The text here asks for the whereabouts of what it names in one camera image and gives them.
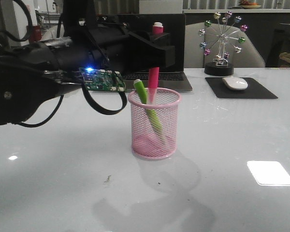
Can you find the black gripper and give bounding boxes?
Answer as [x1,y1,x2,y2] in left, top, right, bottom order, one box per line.
[93,15,175,73]

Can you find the green highlighter pen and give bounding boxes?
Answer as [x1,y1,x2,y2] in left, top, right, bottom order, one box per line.
[133,79,166,145]

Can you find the pink mesh pen holder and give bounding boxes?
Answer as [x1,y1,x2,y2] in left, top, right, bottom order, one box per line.
[128,88,182,160]

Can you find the right grey armchair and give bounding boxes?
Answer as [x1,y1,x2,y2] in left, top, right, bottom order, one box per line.
[184,22,265,68]

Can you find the red bin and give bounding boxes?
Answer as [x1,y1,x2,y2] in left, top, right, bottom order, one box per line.
[29,25,42,43]

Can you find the white computer mouse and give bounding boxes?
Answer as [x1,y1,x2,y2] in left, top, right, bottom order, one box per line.
[222,76,248,90]

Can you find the pink highlighter pen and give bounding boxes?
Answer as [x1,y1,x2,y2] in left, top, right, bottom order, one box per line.
[147,22,164,105]

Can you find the fruit bowl on counter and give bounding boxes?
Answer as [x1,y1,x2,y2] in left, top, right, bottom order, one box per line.
[239,0,261,9]

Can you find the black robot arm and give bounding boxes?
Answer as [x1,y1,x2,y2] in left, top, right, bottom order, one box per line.
[0,0,175,126]

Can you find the grey laptop black screen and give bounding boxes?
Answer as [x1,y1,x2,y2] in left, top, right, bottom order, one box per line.
[117,14,192,92]

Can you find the black mouse pad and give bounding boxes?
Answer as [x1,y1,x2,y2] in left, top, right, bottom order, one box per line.
[204,77,279,100]

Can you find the green circuit board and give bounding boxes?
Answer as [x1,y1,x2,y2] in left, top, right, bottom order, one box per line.
[79,67,126,92]

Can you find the ferris wheel desk ornament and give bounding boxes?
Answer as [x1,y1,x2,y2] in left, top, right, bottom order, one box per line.
[198,11,248,76]

